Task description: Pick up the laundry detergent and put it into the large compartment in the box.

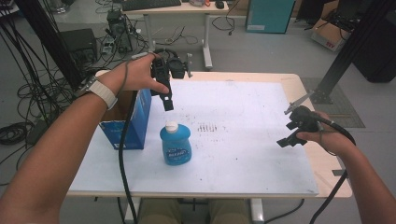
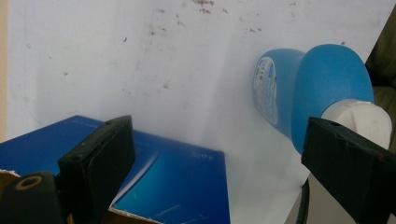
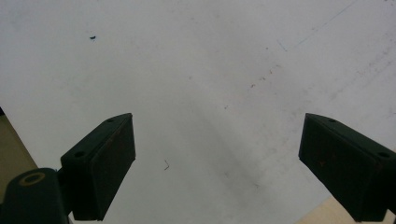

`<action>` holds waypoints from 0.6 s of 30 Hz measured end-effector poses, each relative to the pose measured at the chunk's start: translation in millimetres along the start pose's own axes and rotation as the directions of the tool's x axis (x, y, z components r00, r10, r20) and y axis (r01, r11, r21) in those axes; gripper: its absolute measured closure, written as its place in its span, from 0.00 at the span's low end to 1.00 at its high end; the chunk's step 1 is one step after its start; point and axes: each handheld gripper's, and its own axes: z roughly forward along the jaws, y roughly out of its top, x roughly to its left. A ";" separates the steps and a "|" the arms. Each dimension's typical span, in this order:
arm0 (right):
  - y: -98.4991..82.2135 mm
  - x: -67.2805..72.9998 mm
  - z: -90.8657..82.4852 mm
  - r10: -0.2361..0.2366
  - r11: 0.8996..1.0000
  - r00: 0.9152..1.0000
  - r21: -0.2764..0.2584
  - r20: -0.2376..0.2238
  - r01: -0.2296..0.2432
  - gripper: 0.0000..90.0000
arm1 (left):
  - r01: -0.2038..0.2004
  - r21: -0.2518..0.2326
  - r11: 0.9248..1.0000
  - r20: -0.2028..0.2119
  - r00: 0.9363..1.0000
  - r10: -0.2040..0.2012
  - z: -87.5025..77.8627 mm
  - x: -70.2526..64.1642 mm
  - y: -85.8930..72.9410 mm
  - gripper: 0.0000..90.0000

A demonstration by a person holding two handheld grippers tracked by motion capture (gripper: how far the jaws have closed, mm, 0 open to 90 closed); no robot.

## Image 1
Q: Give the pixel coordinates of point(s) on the black metal stand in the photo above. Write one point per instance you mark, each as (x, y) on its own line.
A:
(46, 40)
(351, 46)

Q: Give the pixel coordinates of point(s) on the black equipment box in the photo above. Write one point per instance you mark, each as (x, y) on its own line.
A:
(77, 43)

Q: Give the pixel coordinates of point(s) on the person's left leg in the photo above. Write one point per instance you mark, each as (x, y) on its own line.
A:
(160, 213)

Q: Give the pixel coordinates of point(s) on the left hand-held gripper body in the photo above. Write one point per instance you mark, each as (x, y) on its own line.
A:
(160, 70)

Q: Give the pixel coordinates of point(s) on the black computer mouse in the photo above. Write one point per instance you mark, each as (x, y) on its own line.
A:
(219, 4)

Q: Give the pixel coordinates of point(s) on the person's right hand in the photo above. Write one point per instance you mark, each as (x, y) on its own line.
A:
(333, 141)

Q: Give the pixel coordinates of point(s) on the person's leg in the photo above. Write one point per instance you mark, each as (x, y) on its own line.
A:
(230, 213)
(160, 213)

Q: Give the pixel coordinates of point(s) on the grey floor mat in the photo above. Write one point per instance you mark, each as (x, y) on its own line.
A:
(342, 105)

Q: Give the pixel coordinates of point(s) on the brown cardboard box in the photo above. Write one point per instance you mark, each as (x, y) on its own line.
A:
(327, 35)

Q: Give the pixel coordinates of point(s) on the black keyboard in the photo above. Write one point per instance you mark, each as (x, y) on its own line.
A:
(151, 4)

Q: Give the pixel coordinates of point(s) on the person's left hand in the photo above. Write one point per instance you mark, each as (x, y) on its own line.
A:
(137, 76)

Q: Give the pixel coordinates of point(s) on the blue bottle with white cap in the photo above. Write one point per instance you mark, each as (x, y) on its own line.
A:
(176, 146)

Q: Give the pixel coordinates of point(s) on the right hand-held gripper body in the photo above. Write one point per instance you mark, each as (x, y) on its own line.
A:
(305, 119)

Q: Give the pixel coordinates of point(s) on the white wristwatch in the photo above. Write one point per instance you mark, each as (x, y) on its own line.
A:
(104, 91)

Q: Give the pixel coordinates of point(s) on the blue cardboard box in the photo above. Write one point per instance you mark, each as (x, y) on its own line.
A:
(140, 124)

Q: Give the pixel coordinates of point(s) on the white finger sensor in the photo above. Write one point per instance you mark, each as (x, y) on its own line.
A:
(139, 56)

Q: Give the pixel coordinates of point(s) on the teal cabinet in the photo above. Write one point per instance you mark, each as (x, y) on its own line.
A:
(269, 15)

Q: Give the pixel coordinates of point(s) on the person's right leg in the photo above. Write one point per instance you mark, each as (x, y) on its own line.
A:
(230, 213)

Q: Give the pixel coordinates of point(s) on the wooden desk with white legs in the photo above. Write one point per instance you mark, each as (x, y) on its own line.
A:
(174, 8)

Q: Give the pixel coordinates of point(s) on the white table leg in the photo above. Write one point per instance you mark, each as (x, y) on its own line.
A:
(257, 211)
(130, 211)

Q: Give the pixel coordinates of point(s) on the white table board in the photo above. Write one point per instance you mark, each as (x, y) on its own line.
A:
(249, 140)

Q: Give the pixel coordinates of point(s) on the black computer tower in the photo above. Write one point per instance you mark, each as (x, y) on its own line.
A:
(120, 31)

